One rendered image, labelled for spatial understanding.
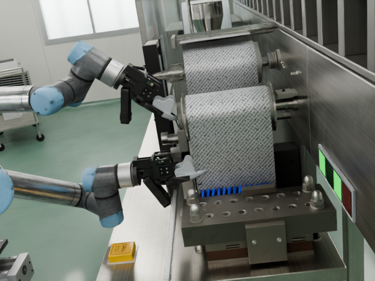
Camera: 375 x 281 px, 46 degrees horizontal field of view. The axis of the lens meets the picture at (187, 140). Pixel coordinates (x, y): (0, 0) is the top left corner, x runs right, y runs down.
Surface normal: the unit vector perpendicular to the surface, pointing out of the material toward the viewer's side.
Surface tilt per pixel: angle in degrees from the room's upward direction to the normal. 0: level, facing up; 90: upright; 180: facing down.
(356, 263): 90
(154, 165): 90
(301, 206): 0
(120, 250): 0
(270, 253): 90
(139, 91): 90
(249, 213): 0
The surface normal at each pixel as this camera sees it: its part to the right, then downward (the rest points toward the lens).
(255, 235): -0.02, 0.34
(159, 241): -0.14, -0.93
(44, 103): -0.28, 0.36
